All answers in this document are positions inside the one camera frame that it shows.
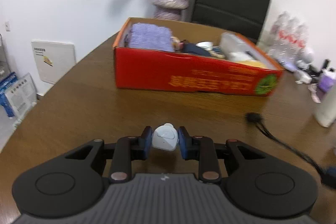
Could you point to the clear bottle in box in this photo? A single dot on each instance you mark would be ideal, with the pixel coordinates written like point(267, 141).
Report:
point(234, 48)

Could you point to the navy blue pouch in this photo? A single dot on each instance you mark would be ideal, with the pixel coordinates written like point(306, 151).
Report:
point(193, 49)

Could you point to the white earbud case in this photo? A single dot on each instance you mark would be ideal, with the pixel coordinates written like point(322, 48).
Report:
point(165, 137)

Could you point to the purple knitted cloth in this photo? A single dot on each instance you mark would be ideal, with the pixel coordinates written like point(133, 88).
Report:
point(150, 37)

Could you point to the yellow white plush toy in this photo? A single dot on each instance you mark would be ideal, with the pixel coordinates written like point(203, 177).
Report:
point(255, 63)

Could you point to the blue printed boxes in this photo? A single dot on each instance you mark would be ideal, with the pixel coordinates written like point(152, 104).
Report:
point(18, 95)

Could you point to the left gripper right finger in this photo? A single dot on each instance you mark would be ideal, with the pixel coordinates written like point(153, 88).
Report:
point(185, 144)

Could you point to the white thermos bottle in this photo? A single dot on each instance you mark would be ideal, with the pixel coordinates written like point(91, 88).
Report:
point(325, 112)

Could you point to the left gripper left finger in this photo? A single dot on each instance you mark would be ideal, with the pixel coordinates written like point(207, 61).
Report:
point(145, 142)

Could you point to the red cardboard box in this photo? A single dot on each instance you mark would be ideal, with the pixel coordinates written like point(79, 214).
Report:
point(182, 72)

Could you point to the pack of water bottles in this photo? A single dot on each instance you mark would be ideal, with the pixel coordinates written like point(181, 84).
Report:
point(287, 36)

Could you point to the purple tissue pack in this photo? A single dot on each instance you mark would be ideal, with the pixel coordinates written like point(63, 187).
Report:
point(327, 80)

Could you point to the white wall panel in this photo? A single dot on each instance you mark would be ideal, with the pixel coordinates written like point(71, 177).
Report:
point(53, 59)

